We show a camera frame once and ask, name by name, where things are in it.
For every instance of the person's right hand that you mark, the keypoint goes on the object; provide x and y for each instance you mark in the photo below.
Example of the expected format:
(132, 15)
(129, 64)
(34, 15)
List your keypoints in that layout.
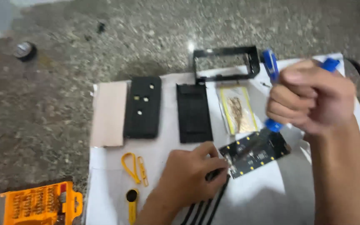
(320, 100)

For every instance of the person's left hand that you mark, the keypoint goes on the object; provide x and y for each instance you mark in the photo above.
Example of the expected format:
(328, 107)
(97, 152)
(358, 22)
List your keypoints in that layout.
(186, 175)

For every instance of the person's right fingers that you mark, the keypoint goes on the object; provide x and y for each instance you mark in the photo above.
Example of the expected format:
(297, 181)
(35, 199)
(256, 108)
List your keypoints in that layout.
(284, 100)

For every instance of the person's left fingers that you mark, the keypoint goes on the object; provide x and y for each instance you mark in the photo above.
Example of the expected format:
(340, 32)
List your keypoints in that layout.
(212, 162)

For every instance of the black circuit board with LEDs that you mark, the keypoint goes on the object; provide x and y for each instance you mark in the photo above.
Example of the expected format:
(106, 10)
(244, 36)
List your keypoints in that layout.
(261, 154)

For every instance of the small dark screw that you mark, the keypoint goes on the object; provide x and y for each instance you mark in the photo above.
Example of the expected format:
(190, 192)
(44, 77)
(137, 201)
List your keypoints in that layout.
(265, 84)

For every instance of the clear bag with yellow edges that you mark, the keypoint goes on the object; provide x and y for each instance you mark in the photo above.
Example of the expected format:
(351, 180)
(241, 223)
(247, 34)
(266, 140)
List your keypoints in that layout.
(237, 109)

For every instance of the black ribbed cover plate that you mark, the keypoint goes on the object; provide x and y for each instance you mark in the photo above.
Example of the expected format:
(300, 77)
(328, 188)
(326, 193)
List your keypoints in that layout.
(194, 114)

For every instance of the white paper sheet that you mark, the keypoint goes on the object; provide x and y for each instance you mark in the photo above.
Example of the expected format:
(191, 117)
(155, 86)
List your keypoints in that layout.
(261, 200)

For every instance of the small yellow pry tool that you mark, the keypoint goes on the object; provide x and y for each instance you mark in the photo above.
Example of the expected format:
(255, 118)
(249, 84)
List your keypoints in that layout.
(143, 172)

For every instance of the yellow plastic tweezers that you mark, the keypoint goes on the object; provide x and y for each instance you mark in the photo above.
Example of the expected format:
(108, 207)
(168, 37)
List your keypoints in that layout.
(130, 168)

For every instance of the black case with screw posts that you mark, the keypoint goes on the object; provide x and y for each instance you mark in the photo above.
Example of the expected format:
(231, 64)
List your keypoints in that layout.
(142, 115)

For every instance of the yellow tool with black disc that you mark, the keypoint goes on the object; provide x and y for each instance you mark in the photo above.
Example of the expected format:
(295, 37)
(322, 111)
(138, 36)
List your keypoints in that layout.
(132, 203)

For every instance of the beige cardboard piece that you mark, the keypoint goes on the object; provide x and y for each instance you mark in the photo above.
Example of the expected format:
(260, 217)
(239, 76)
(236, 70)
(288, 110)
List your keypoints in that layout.
(108, 114)

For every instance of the small black debris piece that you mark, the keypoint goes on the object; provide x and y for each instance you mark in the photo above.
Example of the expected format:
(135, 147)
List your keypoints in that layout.
(100, 27)

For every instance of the orange screwdriver bit case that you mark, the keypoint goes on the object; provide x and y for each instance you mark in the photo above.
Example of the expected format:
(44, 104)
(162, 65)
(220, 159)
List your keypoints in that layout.
(39, 204)

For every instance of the black round cap with silver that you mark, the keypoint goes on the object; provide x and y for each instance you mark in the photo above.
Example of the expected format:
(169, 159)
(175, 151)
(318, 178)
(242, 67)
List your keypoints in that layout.
(25, 50)

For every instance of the black rectangular plastic frame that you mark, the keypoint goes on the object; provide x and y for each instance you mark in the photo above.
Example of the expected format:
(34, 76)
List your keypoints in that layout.
(253, 62)

